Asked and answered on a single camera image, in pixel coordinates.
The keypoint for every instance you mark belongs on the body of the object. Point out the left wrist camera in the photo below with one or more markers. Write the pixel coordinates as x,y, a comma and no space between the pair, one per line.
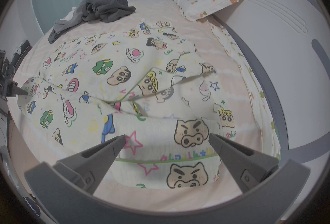
9,69

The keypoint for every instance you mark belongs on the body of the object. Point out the dark grey garment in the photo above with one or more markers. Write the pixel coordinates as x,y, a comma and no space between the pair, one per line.
54,36

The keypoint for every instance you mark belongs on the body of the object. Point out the white printed pyjama top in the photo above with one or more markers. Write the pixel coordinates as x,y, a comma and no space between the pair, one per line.
116,76

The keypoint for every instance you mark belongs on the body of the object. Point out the light grey garment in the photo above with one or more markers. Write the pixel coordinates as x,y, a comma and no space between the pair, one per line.
69,24

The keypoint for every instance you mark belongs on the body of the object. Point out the white printed pillow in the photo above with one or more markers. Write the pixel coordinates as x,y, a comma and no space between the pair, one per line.
206,1

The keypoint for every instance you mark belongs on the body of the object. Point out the black garment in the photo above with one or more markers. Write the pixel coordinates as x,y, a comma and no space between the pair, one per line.
108,6

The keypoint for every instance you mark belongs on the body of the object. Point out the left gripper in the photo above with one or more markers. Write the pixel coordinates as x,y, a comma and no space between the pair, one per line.
7,89

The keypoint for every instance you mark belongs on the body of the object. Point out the bed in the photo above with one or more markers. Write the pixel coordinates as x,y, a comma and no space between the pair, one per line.
232,83

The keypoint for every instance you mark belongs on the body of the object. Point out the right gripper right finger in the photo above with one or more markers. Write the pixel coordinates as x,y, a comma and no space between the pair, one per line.
245,166

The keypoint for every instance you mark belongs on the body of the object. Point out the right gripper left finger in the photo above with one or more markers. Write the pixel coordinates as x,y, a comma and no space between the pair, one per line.
87,166

